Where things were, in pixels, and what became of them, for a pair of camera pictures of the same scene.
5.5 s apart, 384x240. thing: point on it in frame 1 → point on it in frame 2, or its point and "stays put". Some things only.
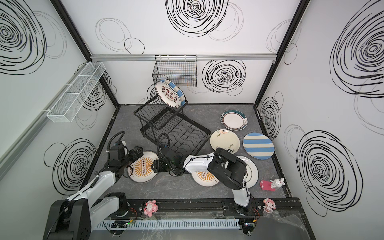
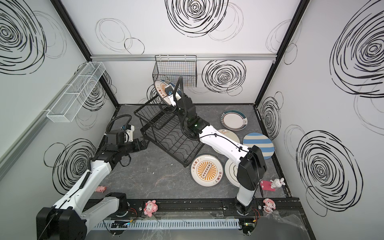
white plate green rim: x=234 y=120 stays put
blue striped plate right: x=258 y=145 stays put
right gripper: x=163 y=165 → x=180 y=98
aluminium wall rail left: x=6 y=156 stays put
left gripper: x=133 y=154 → x=135 y=145
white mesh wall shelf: x=69 y=103 stays put
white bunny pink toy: x=271 y=185 stays put
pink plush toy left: x=150 y=207 stays put
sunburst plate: x=140 y=171 → x=160 y=86
